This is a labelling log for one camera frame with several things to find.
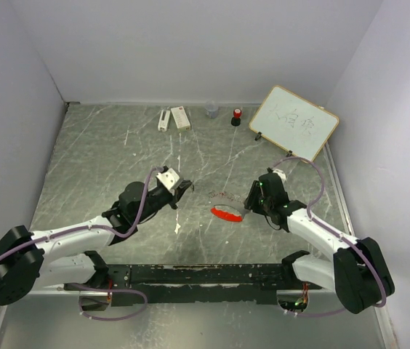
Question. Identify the white staples box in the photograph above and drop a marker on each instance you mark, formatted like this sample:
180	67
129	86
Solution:
181	119

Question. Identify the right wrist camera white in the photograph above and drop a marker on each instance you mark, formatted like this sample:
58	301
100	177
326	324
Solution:
278	172

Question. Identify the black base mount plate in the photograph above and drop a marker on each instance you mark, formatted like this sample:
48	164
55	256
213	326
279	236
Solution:
174	284

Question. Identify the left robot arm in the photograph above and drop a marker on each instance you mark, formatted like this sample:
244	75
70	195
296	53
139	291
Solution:
71	255

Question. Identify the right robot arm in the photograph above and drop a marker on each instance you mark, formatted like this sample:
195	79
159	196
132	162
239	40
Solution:
354	269

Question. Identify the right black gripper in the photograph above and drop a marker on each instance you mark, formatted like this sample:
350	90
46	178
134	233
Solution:
251	203

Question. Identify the red black stamp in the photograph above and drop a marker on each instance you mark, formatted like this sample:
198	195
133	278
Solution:
236	119

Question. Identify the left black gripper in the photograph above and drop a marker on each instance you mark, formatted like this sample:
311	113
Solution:
179	191

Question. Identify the white stapler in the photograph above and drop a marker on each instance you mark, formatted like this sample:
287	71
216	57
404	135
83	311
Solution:
163	122

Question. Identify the small whiteboard wood frame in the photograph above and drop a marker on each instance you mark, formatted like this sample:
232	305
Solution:
293	123

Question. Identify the clear paperclip jar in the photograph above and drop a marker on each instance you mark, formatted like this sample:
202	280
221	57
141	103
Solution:
212	109

